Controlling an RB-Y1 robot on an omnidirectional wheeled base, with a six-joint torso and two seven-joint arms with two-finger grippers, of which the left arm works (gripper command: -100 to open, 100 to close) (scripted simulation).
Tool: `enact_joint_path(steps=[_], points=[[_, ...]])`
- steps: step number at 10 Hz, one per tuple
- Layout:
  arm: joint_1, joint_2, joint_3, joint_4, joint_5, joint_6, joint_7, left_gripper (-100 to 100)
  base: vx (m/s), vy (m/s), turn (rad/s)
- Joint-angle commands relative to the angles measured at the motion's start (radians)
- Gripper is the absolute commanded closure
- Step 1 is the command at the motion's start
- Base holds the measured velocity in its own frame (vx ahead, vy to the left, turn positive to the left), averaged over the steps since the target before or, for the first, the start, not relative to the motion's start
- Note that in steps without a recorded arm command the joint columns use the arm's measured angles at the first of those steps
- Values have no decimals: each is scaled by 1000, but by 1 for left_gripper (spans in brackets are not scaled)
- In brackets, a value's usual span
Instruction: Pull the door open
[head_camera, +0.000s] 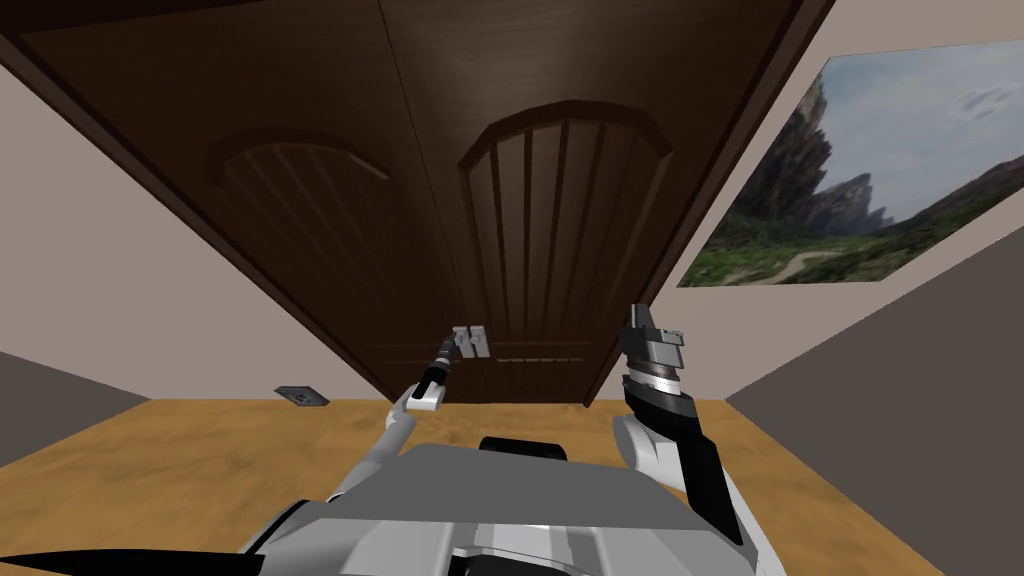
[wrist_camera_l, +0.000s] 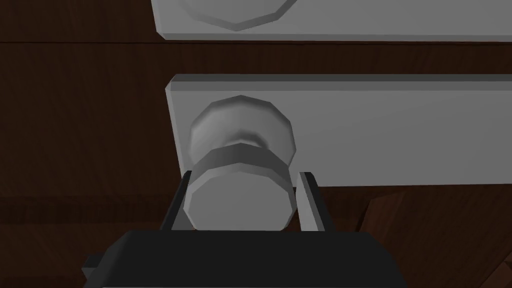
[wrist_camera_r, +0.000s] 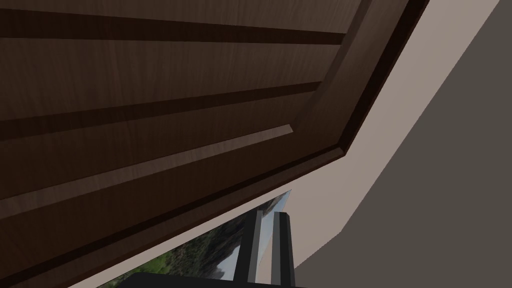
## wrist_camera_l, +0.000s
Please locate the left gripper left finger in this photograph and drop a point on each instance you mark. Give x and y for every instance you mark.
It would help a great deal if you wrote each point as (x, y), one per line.
(178, 208)

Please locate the grey round drawer knob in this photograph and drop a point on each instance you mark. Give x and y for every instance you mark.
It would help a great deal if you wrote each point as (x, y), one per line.
(240, 176)
(238, 14)

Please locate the dark brown wooden cabinet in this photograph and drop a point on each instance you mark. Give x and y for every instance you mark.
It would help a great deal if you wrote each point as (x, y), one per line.
(80, 120)

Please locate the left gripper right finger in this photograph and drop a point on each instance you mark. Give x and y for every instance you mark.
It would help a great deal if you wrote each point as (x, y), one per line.
(312, 206)

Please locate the grey drawer front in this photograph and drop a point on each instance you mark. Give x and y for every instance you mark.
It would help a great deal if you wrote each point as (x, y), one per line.
(380, 132)
(360, 20)

